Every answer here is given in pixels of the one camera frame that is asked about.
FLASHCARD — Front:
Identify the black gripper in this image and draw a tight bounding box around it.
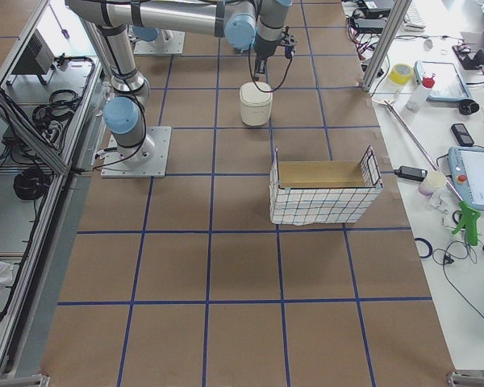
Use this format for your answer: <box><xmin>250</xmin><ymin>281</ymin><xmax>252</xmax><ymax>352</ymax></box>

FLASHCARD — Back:
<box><xmin>253</xmin><ymin>38</ymin><xmax>276</xmax><ymax>81</ymax></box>

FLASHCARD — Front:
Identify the white trash can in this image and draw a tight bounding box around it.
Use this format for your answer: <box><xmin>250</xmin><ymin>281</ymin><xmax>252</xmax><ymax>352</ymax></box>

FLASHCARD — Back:
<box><xmin>239</xmin><ymin>81</ymin><xmax>273</xmax><ymax>127</ymax></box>

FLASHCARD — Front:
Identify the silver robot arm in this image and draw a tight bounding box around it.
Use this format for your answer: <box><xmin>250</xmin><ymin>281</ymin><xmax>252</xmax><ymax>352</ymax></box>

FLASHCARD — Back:
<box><xmin>66</xmin><ymin>1</ymin><xmax>296</xmax><ymax>165</ymax></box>

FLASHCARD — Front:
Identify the grid-patterned storage box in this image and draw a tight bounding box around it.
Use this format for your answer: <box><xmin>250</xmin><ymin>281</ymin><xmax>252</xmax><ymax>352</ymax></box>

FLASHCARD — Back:
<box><xmin>269</xmin><ymin>146</ymin><xmax>383</xmax><ymax>226</ymax></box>

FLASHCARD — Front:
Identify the yellow tape roll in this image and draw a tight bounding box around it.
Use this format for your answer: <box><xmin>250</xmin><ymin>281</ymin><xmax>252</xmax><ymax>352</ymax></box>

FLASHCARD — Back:
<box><xmin>389</xmin><ymin>64</ymin><xmax>414</xmax><ymax>85</ymax></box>

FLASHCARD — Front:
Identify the red capped bottle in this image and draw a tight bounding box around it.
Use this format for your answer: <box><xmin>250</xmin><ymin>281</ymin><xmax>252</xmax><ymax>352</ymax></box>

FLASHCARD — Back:
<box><xmin>406</xmin><ymin>74</ymin><xmax>435</xmax><ymax>112</ymax></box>

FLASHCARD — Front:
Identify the black power adapter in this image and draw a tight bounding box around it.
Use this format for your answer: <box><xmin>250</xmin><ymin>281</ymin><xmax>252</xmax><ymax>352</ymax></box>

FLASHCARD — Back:
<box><xmin>394</xmin><ymin>165</ymin><xmax>428</xmax><ymax>182</ymax></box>

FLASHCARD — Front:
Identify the blue teach pendant far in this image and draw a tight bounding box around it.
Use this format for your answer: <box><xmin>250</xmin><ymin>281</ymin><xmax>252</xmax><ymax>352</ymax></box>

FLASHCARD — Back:
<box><xmin>414</xmin><ymin>60</ymin><xmax>471</xmax><ymax>102</ymax></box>

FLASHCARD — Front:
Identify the blue teach pendant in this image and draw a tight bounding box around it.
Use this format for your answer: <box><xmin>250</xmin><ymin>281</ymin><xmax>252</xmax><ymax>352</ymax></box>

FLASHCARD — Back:
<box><xmin>414</xmin><ymin>60</ymin><xmax>471</xmax><ymax>102</ymax></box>
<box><xmin>448</xmin><ymin>147</ymin><xmax>484</xmax><ymax>210</ymax></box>

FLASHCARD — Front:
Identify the white paper cup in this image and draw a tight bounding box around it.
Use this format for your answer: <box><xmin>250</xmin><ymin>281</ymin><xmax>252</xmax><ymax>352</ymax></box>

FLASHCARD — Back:
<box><xmin>418</xmin><ymin>170</ymin><xmax>447</xmax><ymax>197</ymax></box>

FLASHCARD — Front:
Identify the blue teach pendant near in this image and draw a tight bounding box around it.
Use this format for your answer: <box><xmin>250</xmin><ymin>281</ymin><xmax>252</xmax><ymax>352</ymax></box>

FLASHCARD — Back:
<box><xmin>448</xmin><ymin>147</ymin><xmax>484</xmax><ymax>210</ymax></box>

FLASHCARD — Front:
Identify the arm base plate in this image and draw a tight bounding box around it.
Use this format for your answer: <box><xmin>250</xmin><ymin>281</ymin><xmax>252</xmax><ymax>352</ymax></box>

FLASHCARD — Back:
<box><xmin>100</xmin><ymin>127</ymin><xmax>172</xmax><ymax>178</ymax></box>
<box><xmin>132</xmin><ymin>26</ymin><xmax>186</xmax><ymax>56</ymax></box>

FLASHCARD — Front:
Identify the aluminium frame post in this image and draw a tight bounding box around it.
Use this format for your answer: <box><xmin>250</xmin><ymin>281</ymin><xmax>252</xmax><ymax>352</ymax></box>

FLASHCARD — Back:
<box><xmin>360</xmin><ymin>0</ymin><xmax>411</xmax><ymax>92</ymax></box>

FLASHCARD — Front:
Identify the green handled reacher tool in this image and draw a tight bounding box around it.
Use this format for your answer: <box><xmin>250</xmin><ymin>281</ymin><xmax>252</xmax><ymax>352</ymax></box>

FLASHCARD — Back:
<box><xmin>378</xmin><ymin>100</ymin><xmax>481</xmax><ymax>246</ymax></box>

